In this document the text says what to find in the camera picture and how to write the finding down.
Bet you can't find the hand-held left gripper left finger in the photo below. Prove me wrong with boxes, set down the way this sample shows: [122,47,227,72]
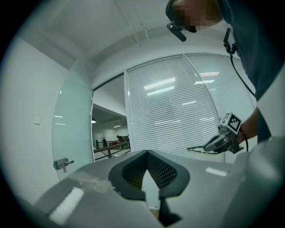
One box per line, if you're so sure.
[108,150,148,200]

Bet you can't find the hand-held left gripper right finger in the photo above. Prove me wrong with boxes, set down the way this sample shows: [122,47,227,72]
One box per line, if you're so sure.
[147,149,191,227]

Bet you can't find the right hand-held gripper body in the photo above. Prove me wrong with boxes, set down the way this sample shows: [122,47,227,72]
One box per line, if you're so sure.
[204,112,244,155]

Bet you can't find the person's right forearm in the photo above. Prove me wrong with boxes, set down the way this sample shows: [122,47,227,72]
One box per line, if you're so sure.
[239,106,260,144]

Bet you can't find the dark metal railing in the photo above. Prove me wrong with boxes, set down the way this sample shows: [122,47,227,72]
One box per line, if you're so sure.
[93,139,131,161]

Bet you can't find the narrow white window blind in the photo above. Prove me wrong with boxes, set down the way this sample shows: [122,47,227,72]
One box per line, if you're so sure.
[183,53,256,125]

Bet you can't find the wide white window blind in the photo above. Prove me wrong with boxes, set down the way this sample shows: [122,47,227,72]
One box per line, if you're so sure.
[126,54,225,163]

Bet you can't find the metal door lock with keys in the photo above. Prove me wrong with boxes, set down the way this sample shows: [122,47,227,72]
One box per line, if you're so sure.
[53,157,75,174]

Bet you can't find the frosted glass door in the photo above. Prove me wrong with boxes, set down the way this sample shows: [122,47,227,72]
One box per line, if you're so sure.
[52,58,94,181]

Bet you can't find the black chest-mounted device clip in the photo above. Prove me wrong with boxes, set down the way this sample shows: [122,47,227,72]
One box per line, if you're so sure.
[223,28,237,56]

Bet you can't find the person's dark shirt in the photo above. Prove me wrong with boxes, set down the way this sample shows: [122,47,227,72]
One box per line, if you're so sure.
[217,0,285,143]

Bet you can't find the person's head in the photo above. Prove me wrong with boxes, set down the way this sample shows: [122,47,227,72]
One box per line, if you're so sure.
[165,0,223,33]

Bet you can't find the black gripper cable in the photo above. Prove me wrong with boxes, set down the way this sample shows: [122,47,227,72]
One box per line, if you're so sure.
[240,130,249,152]

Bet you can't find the black chest device cable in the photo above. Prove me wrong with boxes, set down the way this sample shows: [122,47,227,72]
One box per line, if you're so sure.
[230,54,257,97]

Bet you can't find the black head-mounted camera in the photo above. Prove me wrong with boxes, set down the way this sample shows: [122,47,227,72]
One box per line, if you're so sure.
[166,23,187,42]

